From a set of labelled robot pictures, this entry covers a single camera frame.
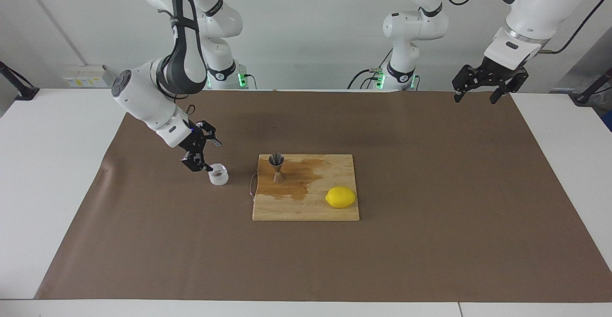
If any wooden cutting board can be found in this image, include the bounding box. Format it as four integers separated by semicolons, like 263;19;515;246
249;153;360;222

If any brown paper table mat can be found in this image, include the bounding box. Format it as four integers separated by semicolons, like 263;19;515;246
34;89;612;303

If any yellow lemon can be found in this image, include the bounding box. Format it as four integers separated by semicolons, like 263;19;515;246
325;186;357;209

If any clear textured glass cup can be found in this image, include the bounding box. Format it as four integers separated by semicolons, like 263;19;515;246
208;163;229;187

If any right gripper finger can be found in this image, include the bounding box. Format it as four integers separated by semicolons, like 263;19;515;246
180;153;214;173
196;120;223;147

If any white wall socket box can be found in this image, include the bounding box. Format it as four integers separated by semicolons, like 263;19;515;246
62;65;109;88

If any black left arm base cable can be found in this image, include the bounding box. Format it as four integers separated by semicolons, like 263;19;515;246
347;49;384;90

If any black clamp stand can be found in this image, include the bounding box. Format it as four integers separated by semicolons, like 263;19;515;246
574;67;612;107
0;61;40;101

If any steel double jigger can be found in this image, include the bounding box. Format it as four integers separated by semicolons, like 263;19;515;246
268;153;286;185

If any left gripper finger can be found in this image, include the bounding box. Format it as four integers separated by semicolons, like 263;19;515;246
489;73;529;105
451;65;479;104

